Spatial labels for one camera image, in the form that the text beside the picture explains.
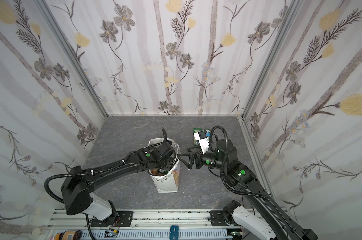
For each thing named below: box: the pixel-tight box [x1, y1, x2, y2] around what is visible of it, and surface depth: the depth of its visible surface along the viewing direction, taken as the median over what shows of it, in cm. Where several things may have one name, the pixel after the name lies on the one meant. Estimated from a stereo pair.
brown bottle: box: [48, 230, 83, 240], surface depth 68 cm
